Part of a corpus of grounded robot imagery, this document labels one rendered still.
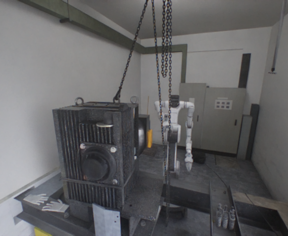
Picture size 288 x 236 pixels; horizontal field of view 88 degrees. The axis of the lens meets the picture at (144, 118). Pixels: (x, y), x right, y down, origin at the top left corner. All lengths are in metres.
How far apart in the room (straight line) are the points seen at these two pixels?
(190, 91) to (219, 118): 0.91
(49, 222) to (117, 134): 1.32
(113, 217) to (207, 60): 3.71
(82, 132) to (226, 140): 3.50
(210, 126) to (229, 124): 0.42
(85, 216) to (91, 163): 0.62
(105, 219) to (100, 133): 0.52
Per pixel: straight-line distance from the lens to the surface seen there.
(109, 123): 0.98
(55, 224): 1.99
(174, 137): 2.12
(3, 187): 2.06
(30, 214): 2.24
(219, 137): 4.07
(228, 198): 1.90
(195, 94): 3.85
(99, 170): 1.03
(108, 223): 1.13
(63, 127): 1.19
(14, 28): 2.03
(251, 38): 4.25
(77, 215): 1.62
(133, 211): 1.26
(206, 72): 4.08
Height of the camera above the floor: 1.79
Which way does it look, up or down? 13 degrees down
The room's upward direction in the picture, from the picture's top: straight up
